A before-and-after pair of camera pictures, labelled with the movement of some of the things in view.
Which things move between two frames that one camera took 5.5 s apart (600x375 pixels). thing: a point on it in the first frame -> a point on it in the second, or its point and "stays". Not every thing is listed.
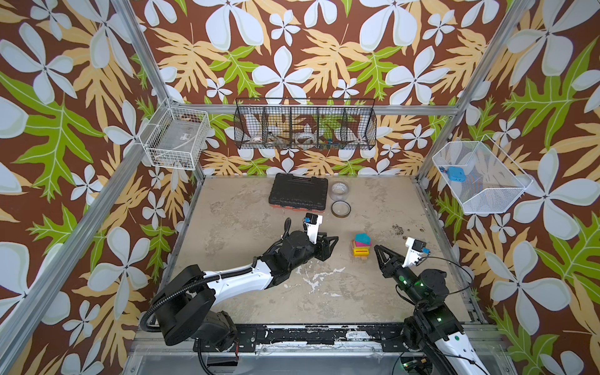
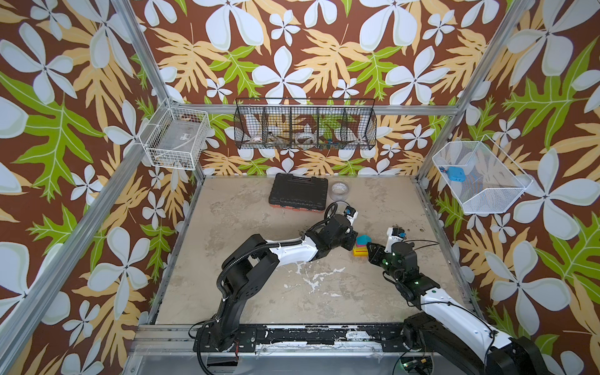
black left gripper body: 321,251 -> 348,241
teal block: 362,238 stays
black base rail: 391,337 stays
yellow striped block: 362,251 stays
